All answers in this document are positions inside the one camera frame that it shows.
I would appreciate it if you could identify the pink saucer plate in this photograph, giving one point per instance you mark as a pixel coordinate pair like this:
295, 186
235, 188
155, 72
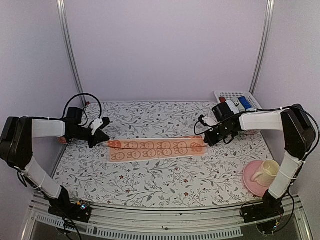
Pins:
253, 187

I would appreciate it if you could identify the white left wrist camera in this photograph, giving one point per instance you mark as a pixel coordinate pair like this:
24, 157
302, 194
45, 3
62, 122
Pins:
99, 123

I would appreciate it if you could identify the cream ceramic mug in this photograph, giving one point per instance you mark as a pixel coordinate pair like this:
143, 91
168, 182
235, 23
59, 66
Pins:
266, 173

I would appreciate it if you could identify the right aluminium frame post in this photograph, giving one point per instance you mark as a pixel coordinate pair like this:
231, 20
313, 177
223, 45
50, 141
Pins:
267, 24

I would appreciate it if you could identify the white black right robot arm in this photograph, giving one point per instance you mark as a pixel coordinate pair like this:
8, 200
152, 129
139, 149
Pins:
290, 132

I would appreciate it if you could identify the light blue terry towel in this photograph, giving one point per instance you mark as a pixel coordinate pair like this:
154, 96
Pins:
232, 106

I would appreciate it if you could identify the dark red rolled towel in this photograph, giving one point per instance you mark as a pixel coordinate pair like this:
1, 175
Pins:
222, 100

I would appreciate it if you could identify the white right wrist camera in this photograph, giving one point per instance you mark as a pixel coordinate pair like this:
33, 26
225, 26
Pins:
207, 121

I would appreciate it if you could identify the aluminium frame post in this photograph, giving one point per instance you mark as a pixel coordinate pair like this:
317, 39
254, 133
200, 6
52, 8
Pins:
267, 24
62, 13

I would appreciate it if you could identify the aluminium front rail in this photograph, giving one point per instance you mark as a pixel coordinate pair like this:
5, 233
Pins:
112, 222

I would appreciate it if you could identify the panda print rolled towel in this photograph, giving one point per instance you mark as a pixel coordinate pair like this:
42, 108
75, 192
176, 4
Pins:
238, 104

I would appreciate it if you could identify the left aluminium frame post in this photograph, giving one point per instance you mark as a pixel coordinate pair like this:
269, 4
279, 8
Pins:
62, 13

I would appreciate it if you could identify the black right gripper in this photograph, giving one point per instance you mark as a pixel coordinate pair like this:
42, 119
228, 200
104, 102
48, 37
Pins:
212, 141

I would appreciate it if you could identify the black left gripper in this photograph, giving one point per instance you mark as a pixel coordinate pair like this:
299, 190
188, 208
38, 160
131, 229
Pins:
98, 138

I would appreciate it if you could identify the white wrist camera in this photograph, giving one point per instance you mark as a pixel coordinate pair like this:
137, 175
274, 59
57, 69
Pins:
207, 121
99, 123

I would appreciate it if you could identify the white perforated plastic basket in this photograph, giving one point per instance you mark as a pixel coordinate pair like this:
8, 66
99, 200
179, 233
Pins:
223, 113

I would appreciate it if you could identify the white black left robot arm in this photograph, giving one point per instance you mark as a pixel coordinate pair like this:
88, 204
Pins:
16, 149

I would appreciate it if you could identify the orange patterned towel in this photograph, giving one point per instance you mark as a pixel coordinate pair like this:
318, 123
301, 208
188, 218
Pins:
149, 149

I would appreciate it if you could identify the dark blue rolled towel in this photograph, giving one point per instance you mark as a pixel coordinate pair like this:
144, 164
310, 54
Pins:
245, 103

